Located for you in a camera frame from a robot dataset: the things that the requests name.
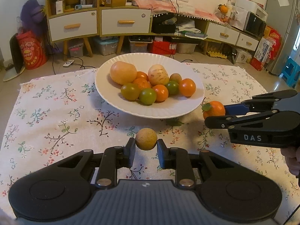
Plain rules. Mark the small clear storage box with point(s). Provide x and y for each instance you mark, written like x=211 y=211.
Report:
x=76 y=50

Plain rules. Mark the beige storage box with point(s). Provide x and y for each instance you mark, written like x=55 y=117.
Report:
x=186 y=48

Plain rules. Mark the black bag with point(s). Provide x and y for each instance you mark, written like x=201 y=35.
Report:
x=164 y=27

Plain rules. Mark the speckled yellow grapefruit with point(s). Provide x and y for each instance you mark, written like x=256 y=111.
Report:
x=158 y=75

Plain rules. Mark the wooden cabinet with white drawers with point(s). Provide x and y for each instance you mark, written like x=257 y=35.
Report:
x=58 y=25

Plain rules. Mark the grey refrigerator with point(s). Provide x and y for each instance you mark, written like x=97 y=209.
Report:
x=281 y=23

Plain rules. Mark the white blue thermometer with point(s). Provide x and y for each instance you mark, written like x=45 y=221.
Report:
x=80 y=6

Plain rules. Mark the stack of papers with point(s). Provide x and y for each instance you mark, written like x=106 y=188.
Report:
x=192 y=31

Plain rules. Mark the white floor remote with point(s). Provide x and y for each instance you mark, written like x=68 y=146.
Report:
x=68 y=63

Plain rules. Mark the brown cardboard box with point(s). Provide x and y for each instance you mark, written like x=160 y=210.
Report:
x=110 y=1

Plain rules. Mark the clear box dark contents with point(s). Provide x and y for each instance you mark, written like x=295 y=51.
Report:
x=138 y=46

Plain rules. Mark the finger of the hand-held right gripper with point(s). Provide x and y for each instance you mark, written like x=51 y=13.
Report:
x=234 y=109
x=220 y=121

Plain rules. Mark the white printed carton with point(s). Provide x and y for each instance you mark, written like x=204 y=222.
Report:
x=243 y=56

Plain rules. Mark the red gift box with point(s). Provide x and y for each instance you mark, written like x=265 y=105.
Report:
x=273 y=36

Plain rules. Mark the blue white appliance carton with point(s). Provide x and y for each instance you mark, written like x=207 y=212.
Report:
x=263 y=48

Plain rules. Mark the clear box blue lid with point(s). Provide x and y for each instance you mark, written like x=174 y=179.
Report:
x=105 y=48

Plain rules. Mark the yellow egg carton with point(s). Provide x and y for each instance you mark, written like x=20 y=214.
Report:
x=218 y=54

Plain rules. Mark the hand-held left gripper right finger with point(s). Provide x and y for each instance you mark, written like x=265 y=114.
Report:
x=161 y=154

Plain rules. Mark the white cardboard box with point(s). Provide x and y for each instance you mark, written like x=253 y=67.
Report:
x=248 y=3

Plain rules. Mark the purple plush toy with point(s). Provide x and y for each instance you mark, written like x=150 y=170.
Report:
x=32 y=11

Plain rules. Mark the floral tablecloth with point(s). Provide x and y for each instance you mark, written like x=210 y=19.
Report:
x=58 y=112

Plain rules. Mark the white microwave oven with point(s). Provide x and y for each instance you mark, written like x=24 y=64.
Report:
x=254 y=24

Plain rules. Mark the white ribbed plate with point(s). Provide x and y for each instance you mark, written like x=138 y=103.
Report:
x=107 y=86

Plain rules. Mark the wooden low sideboard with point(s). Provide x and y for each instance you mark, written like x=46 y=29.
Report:
x=220 y=32

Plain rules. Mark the red cardboard box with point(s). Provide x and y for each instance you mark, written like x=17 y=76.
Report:
x=161 y=48

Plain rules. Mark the blue plastic stool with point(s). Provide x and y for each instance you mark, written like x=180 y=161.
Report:
x=291 y=69

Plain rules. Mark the pink fringed cloth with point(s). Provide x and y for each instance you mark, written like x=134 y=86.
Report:
x=164 y=4

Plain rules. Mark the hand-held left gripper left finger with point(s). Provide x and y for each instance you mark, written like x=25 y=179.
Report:
x=131 y=152

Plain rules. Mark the person's right hand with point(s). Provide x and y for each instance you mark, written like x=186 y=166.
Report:
x=293 y=159

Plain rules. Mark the smooth yellow grapefruit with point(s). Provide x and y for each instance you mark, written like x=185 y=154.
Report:
x=123 y=72

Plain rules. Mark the tiered fruit stand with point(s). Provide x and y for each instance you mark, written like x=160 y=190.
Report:
x=222 y=9

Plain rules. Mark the red printed bag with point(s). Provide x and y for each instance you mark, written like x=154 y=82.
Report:
x=30 y=51

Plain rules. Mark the orange mandarin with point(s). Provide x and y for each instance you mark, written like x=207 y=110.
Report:
x=215 y=109
x=160 y=93
x=141 y=75
x=141 y=83
x=187 y=87

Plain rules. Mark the round brown fruit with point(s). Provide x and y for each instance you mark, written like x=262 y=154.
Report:
x=146 y=138
x=176 y=77

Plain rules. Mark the wooden cabinet white drawer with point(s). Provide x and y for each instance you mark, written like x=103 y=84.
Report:
x=140 y=25

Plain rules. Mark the olive green mandarin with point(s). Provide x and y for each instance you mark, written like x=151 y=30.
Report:
x=130 y=91

